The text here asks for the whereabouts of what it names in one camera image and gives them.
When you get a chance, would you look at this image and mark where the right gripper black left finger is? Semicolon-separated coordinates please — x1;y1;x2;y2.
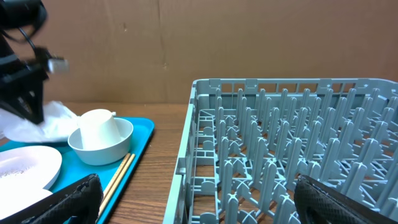
1;174;103;224

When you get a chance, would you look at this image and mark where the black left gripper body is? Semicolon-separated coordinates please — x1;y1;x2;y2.
0;34;70;125

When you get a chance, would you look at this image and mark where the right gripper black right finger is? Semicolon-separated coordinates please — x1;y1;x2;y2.
294;175;397;224

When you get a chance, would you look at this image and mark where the white napkin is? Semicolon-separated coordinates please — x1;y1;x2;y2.
1;101;79;143

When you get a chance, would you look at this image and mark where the large white plate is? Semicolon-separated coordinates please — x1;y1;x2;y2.
1;146;62;190

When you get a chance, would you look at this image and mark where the small pink bowl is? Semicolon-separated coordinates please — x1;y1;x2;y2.
1;188;53;219

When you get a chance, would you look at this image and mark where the grey dishwasher rack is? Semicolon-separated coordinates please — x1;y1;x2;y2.
164;78;397;223

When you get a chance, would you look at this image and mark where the teal plastic tray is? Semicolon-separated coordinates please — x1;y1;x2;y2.
0;116;155;224

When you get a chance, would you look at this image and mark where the wooden chopstick left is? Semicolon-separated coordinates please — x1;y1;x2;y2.
104;153;131;198

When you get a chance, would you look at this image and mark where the wooden chopstick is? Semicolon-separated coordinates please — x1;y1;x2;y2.
104;153;131;198
98;154;135;217

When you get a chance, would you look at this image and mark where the grey-white bowl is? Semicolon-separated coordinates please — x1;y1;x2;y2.
68;118;134;166

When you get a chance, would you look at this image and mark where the wooden chopstick right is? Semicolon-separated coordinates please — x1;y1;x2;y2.
98;154;135;217

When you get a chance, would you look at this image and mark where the white paper cup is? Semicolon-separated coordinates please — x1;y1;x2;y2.
78;109;121;150

